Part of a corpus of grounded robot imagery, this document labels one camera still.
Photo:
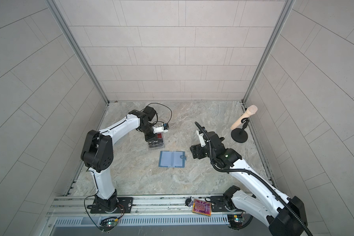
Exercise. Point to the left green circuit board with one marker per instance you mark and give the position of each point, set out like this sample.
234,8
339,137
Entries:
108,224

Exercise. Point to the right green circuit board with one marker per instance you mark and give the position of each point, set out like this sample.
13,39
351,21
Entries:
235,223

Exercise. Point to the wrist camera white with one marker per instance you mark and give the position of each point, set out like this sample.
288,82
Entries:
161,128
201,138

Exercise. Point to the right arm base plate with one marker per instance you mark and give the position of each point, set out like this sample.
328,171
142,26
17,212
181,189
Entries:
221,204

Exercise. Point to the pink orange patterned card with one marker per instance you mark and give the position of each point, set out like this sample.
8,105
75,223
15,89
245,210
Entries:
201,207

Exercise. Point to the beige microphone on stand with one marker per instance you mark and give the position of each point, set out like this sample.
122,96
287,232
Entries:
238,132

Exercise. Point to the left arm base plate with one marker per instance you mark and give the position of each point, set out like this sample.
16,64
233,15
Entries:
114,205

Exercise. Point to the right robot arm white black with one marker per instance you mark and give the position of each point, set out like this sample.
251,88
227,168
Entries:
283,215

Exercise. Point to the small black knob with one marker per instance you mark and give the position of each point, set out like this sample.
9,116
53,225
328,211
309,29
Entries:
189,202

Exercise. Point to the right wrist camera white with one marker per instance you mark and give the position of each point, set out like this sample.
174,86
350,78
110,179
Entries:
201,138

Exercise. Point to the blue card holder wallet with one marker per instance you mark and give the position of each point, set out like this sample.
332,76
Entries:
172,159

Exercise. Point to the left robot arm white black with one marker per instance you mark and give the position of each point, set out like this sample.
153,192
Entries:
97,153

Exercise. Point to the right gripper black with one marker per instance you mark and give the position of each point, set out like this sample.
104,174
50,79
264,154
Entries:
198,148

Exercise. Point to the green circuit board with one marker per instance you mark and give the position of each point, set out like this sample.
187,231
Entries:
235,223
108,224

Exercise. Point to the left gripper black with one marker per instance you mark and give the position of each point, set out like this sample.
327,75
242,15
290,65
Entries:
149,138

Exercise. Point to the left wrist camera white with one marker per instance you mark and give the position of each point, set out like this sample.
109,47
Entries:
161,128

